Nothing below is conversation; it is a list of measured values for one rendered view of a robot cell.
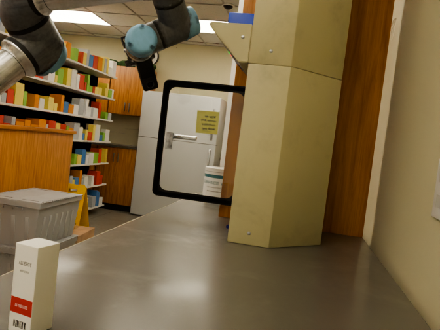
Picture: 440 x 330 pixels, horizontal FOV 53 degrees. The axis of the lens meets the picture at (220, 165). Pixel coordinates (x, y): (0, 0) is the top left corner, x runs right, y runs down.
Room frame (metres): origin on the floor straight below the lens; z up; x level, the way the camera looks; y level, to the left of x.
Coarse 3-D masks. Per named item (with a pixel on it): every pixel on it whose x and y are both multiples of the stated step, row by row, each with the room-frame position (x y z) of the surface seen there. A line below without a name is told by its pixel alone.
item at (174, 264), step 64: (64, 256) 0.86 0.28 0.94; (128, 256) 0.91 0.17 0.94; (192, 256) 0.97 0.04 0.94; (256, 256) 1.04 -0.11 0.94; (320, 256) 1.11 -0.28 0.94; (0, 320) 0.55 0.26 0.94; (64, 320) 0.57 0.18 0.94; (128, 320) 0.60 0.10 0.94; (192, 320) 0.62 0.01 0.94; (256, 320) 0.65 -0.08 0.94; (320, 320) 0.68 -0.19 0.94; (384, 320) 0.71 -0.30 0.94
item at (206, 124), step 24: (192, 96) 1.49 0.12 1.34; (216, 96) 1.48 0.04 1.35; (240, 96) 1.47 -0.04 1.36; (168, 120) 1.51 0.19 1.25; (192, 120) 1.49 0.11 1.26; (216, 120) 1.48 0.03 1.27; (240, 120) 1.47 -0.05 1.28; (192, 144) 1.49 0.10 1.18; (216, 144) 1.48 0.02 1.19; (168, 168) 1.50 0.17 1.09; (192, 168) 1.49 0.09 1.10; (216, 168) 1.48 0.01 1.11; (192, 192) 1.49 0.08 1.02; (216, 192) 1.47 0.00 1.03
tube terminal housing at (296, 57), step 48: (288, 0) 1.14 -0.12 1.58; (336, 0) 1.21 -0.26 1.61; (288, 48) 1.14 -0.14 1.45; (336, 48) 1.23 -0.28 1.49; (288, 96) 1.14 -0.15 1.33; (336, 96) 1.24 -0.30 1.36; (240, 144) 1.15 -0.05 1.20; (288, 144) 1.15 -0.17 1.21; (240, 192) 1.15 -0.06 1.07; (288, 192) 1.16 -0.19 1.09; (240, 240) 1.15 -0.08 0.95; (288, 240) 1.18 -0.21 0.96
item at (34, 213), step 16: (0, 192) 3.11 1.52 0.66; (16, 192) 3.21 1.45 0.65; (32, 192) 3.29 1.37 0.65; (48, 192) 3.38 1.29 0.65; (64, 192) 3.45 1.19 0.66; (0, 208) 2.96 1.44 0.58; (16, 208) 2.94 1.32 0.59; (32, 208) 2.92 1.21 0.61; (48, 208) 3.04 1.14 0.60; (64, 208) 3.25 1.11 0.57; (0, 224) 2.97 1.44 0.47; (16, 224) 2.95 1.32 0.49; (32, 224) 2.93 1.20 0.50; (48, 224) 3.07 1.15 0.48; (64, 224) 3.30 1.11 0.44; (0, 240) 2.98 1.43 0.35; (16, 240) 2.96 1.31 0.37
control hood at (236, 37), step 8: (216, 24) 1.17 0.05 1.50; (224, 24) 1.17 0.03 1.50; (232, 24) 1.16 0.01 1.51; (240, 24) 1.16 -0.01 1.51; (248, 24) 1.16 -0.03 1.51; (216, 32) 1.17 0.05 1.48; (224, 32) 1.17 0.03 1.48; (232, 32) 1.16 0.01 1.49; (240, 32) 1.16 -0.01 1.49; (248, 32) 1.16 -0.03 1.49; (224, 40) 1.17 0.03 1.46; (232, 40) 1.16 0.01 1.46; (240, 40) 1.16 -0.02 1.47; (248, 40) 1.16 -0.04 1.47; (232, 48) 1.16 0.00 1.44; (240, 48) 1.16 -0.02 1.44; (248, 48) 1.16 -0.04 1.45; (240, 56) 1.16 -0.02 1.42; (248, 56) 1.16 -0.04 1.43; (240, 64) 1.20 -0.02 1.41
